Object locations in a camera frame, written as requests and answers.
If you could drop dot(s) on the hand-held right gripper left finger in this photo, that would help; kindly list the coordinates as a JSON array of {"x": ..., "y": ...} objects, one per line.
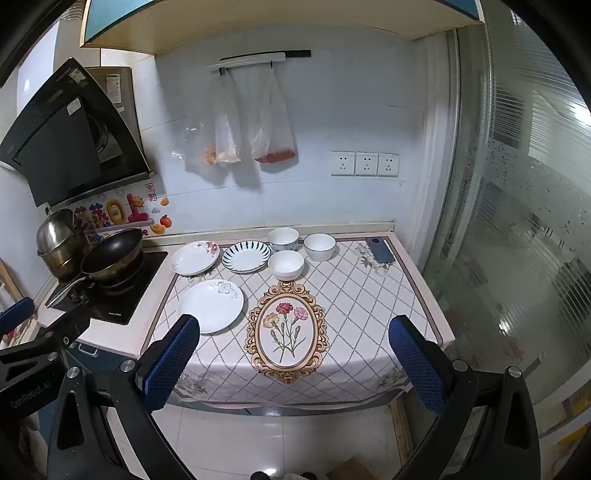
[{"x": 170, "y": 364}]

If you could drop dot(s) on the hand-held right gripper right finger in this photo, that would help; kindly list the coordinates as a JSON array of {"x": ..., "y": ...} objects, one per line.
[{"x": 415, "y": 364}]

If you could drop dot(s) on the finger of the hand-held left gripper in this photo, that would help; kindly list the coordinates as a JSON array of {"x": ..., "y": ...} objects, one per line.
[
  {"x": 16, "y": 310},
  {"x": 69, "y": 330}
]

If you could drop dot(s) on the blue patterned white bowl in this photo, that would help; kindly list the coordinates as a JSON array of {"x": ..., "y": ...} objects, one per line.
[{"x": 283, "y": 237}]

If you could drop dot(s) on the wooden board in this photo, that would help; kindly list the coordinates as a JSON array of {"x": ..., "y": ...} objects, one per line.
[{"x": 9, "y": 286}]

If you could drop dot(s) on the grey flower white plate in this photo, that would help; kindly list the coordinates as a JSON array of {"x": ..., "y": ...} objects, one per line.
[{"x": 210, "y": 307}]

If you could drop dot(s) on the black induction cooktop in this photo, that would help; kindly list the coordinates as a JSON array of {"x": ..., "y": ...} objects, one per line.
[{"x": 138, "y": 295}]

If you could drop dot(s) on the floral diamond pattern tablecloth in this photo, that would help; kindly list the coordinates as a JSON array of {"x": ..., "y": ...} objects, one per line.
[{"x": 360, "y": 304}]

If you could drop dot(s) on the stainless steel pot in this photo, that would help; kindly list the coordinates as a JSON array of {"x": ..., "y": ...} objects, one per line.
[{"x": 55, "y": 233}]

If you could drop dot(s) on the black frying pan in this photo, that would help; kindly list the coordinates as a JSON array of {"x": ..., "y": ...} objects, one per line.
[{"x": 113, "y": 249}]

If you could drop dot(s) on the red flower white plate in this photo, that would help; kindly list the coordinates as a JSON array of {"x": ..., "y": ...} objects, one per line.
[{"x": 194, "y": 259}]

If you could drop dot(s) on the blue smartphone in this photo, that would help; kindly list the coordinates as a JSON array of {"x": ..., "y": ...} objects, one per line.
[{"x": 381, "y": 250}]

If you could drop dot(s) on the cardboard box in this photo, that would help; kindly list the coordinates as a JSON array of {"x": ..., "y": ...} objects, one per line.
[{"x": 348, "y": 470}]

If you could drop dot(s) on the blue striped plate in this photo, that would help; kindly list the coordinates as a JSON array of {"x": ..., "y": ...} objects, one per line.
[{"x": 246, "y": 256}]

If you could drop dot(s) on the dark rimmed white bowl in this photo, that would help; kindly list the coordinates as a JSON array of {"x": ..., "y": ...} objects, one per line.
[{"x": 319, "y": 247}]

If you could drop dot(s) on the plain white bowl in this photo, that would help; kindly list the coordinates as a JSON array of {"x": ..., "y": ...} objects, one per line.
[{"x": 286, "y": 264}]

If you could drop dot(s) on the black range hood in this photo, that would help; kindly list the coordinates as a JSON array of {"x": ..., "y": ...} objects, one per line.
[{"x": 55, "y": 138}]

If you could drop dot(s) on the frosted glass partition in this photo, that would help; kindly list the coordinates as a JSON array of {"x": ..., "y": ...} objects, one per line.
[{"x": 508, "y": 184}]

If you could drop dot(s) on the crumpled clear plastic bag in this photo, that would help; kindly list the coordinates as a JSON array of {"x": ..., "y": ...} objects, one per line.
[{"x": 198, "y": 147}]

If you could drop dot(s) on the narrow clear plastic bag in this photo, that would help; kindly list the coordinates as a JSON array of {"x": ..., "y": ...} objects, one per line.
[{"x": 228, "y": 134}]

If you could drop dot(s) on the wide clear plastic bag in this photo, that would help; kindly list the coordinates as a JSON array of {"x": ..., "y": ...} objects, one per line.
[{"x": 274, "y": 134}]

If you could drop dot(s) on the colourful wall stickers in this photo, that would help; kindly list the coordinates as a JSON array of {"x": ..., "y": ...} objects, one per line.
[{"x": 115, "y": 212}]

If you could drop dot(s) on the white wall socket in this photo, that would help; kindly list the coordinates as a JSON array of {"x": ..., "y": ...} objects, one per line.
[
  {"x": 388, "y": 165},
  {"x": 366, "y": 164},
  {"x": 342, "y": 163}
]

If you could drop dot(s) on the white wall hook rail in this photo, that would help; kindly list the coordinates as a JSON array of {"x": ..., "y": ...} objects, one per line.
[{"x": 244, "y": 61}]

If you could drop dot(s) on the black wall bar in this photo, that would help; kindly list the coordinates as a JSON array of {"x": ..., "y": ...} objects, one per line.
[{"x": 295, "y": 54}]

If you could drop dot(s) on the wall cabinet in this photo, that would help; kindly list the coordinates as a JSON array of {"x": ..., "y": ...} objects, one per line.
[{"x": 277, "y": 23}]

